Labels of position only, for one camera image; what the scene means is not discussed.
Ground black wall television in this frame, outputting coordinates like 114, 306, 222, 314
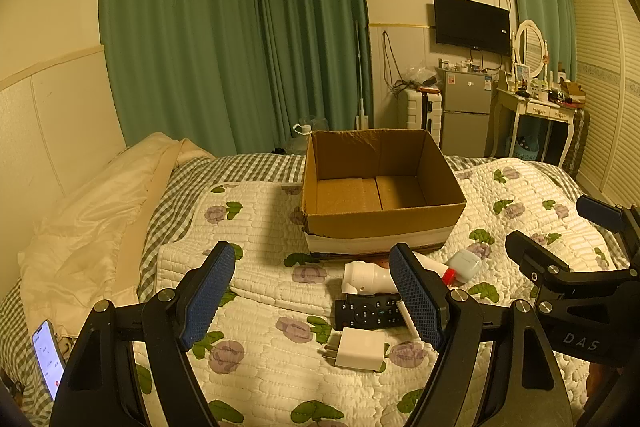
433, 0, 511, 55

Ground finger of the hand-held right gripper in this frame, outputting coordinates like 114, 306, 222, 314
576, 195, 640, 268
505, 231, 626, 292

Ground brown cardboard box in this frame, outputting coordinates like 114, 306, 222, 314
300, 128, 467, 258

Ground floral quilt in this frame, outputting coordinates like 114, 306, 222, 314
157, 157, 631, 427

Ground clear plastic bag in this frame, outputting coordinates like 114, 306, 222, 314
402, 66, 441, 90

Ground black remote control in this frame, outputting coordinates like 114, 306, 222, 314
334, 292, 408, 332

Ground smartphone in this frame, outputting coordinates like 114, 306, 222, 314
31, 319, 66, 400

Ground white bottle with red cap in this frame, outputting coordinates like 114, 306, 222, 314
342, 260, 403, 295

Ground light blue earbuds case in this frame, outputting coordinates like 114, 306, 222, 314
446, 248, 482, 284

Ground white charger plug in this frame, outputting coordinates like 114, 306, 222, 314
322, 327, 387, 374

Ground white suitcase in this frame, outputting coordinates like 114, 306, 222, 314
397, 88, 443, 145

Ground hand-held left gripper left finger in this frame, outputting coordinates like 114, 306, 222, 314
50, 241, 237, 427

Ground white dressing table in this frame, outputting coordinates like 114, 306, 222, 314
487, 79, 576, 168

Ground cream pillow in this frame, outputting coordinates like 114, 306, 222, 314
17, 132, 216, 343

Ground silver fridge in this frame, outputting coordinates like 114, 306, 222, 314
440, 68, 496, 158

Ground clear water jug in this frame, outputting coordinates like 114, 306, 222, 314
292, 117, 328, 155

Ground hanging wall cables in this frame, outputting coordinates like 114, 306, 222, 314
382, 31, 402, 94

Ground white oval mirror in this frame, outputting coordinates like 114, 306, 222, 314
514, 20, 547, 80

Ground white louvred wardrobe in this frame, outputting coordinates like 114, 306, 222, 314
570, 0, 640, 218

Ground brown suitcase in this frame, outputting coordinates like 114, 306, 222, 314
562, 107, 591, 180

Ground blue basket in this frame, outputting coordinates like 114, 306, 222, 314
510, 137, 541, 162

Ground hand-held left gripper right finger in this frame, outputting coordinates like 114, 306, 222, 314
388, 243, 576, 427

